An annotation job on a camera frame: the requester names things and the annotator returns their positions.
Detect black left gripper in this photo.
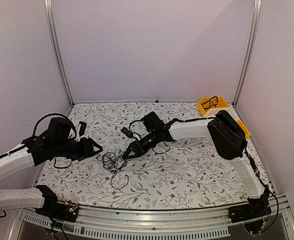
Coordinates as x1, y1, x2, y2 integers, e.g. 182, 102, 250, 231
54, 137, 104, 162

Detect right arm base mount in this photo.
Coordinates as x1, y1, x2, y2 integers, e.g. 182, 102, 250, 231
227, 195, 272, 235

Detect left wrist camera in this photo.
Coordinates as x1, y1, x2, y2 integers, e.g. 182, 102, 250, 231
75, 121, 87, 142

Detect front aluminium rail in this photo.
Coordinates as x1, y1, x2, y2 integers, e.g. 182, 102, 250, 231
9, 194, 294, 240

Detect black cable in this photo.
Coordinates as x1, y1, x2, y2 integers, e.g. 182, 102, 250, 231
201, 95, 220, 110

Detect floral patterned table mat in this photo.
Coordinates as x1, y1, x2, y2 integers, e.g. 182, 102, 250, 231
38, 101, 272, 210

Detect white translucent plastic bin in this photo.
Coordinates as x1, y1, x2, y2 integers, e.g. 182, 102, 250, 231
226, 106, 240, 121

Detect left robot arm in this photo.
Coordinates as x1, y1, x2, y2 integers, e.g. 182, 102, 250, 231
0, 113, 103, 222

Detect right aluminium frame post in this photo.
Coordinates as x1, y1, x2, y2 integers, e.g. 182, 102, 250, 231
232, 0, 262, 108

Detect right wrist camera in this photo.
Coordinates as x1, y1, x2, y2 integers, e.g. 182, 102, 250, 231
120, 127, 142, 141

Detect aluminium frame post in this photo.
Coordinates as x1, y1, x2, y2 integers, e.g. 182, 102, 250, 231
43, 0, 75, 107
232, 0, 262, 108

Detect left aluminium frame post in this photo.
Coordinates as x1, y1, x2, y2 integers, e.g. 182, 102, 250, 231
43, 0, 75, 107

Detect yellow plastic bin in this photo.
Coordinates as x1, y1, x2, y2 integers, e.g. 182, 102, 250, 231
196, 96, 230, 117
236, 120, 252, 139

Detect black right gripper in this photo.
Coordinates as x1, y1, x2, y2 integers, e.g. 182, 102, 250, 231
122, 130, 160, 160

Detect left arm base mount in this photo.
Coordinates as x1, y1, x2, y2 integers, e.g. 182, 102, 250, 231
35, 185, 79, 223

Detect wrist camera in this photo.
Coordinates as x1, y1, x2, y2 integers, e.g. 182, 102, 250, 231
120, 127, 142, 141
75, 121, 87, 142

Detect far yellow plastic bin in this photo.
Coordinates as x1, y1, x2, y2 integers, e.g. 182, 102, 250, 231
196, 96, 230, 117

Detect thin black cables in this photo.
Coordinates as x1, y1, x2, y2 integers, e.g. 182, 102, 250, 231
95, 148, 132, 190

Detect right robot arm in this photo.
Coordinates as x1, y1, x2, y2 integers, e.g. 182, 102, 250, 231
122, 110, 270, 218

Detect near yellow plastic bin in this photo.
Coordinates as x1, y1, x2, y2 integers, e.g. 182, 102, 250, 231
236, 120, 252, 139

